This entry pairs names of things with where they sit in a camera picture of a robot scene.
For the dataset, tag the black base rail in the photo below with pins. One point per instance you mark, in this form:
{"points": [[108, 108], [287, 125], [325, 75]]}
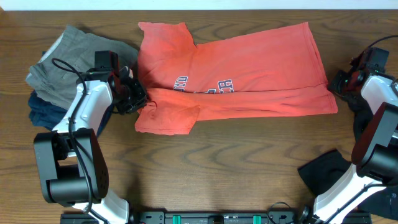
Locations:
{"points": [[214, 218]]}

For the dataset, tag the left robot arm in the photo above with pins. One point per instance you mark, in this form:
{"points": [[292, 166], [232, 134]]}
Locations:
{"points": [[72, 169]]}

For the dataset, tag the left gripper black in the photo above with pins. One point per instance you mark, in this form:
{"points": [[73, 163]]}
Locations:
{"points": [[135, 98]]}

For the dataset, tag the red printed t-shirt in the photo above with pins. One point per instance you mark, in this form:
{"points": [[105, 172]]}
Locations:
{"points": [[272, 73]]}

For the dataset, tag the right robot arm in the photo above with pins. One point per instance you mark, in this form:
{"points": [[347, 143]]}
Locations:
{"points": [[373, 160]]}

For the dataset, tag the black Sydrogen garment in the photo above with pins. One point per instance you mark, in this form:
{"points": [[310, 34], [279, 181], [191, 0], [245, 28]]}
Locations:
{"points": [[320, 174]]}

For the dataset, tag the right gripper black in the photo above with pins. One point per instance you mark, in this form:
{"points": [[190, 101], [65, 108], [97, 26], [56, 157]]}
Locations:
{"points": [[333, 84]]}

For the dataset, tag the folded navy blue garment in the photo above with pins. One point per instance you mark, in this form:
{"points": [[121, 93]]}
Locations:
{"points": [[54, 89]]}

